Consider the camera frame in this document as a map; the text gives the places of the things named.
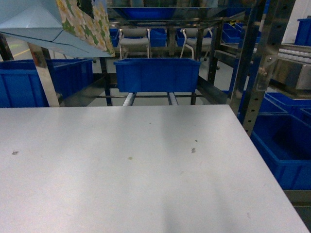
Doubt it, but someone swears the flower gift bag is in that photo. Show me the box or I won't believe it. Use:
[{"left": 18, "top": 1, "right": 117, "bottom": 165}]
[{"left": 0, "top": 0, "right": 115, "bottom": 58}]

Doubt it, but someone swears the blue bin behind table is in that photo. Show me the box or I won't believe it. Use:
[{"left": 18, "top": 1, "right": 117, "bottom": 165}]
[{"left": 114, "top": 58, "right": 201, "bottom": 93}]

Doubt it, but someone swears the grey chair centre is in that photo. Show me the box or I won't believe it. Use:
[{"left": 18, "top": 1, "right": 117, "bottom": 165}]
[{"left": 118, "top": 28, "right": 151, "bottom": 59}]

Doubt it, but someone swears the grey chair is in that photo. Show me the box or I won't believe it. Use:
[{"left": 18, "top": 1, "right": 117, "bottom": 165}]
[
  {"left": 180, "top": 28, "right": 213, "bottom": 61},
  {"left": 118, "top": 28, "right": 151, "bottom": 59}
]

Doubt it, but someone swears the grey chair right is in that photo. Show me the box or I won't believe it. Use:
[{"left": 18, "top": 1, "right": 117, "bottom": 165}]
[{"left": 180, "top": 28, "right": 213, "bottom": 61}]

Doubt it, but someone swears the blue bin right of table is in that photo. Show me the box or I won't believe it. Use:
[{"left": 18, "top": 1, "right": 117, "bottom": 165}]
[{"left": 251, "top": 114, "right": 311, "bottom": 190}]

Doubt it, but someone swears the blue bin of table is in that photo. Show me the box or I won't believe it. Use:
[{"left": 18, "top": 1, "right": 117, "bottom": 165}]
[
  {"left": 251, "top": 114, "right": 311, "bottom": 190},
  {"left": 0, "top": 59, "right": 93, "bottom": 108}
]

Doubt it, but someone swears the blue bin left of table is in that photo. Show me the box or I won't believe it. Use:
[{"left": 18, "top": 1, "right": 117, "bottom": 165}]
[{"left": 0, "top": 59, "right": 93, "bottom": 108}]

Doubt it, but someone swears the steel rack upright post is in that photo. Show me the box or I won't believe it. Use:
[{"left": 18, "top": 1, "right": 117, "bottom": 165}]
[{"left": 229, "top": 0, "right": 295, "bottom": 135}]

